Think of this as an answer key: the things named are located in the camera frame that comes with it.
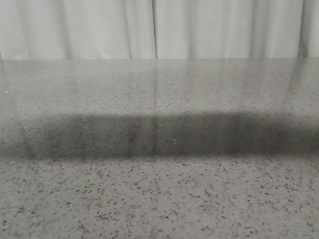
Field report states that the pale green curtain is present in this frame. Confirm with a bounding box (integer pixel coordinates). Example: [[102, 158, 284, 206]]
[[0, 0, 319, 60]]

